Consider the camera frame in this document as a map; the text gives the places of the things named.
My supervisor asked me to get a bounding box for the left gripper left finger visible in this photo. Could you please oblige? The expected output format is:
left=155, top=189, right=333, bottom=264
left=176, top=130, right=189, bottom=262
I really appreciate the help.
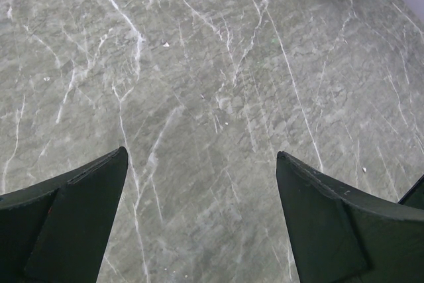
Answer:
left=1, top=146, right=129, bottom=282

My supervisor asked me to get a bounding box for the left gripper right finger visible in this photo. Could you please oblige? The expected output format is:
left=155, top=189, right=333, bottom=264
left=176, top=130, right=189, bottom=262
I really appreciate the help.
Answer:
left=276, top=152, right=423, bottom=282

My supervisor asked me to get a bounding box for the black base crossbar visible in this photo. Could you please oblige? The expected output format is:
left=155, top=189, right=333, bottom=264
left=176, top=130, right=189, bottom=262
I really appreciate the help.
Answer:
left=398, top=176, right=424, bottom=210

